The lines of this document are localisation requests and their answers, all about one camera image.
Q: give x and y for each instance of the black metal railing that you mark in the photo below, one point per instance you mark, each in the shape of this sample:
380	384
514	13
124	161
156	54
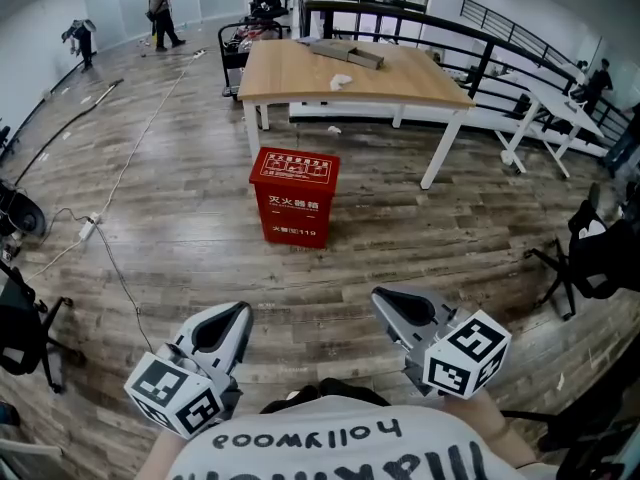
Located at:
450	25

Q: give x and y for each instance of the black wall railing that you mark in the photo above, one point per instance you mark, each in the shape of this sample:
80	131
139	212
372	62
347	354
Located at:
515	30

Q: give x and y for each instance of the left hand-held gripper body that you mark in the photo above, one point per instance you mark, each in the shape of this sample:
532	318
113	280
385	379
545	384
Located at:
170	393

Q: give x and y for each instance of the small crumpled white paper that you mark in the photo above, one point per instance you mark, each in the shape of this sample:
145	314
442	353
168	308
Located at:
334	129

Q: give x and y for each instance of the person's left forearm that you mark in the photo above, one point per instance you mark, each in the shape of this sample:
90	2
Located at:
160	455

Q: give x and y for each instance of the person's white printed shirt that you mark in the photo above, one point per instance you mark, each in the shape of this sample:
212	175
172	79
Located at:
330	453

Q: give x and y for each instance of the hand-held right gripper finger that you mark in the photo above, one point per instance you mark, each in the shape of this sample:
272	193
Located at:
400	328
425	298

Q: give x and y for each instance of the person's right forearm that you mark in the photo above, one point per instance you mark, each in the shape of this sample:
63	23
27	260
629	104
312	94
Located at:
487	428

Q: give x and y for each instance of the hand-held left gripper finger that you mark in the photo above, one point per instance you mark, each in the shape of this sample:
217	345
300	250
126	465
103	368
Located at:
201	320
238	343

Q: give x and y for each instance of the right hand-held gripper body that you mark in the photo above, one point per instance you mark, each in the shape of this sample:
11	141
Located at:
465	358

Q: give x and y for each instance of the red fire extinguisher box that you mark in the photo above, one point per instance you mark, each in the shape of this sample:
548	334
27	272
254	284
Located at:
292	213

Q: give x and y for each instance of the white power strip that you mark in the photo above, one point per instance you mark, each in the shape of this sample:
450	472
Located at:
90	227

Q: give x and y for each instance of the flat cardboard box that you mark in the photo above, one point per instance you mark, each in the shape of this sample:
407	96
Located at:
345	52

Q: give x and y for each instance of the person's black trousers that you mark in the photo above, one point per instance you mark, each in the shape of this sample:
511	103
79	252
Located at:
345	390

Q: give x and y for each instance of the black round floor fan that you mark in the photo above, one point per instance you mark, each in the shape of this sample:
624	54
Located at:
22	213

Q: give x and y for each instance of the white desk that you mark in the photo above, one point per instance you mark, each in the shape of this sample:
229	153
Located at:
555	103

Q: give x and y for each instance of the wooden table with white legs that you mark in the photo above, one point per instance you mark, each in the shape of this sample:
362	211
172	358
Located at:
320	75

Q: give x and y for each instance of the black platform cart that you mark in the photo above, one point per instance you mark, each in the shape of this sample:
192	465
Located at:
235	55

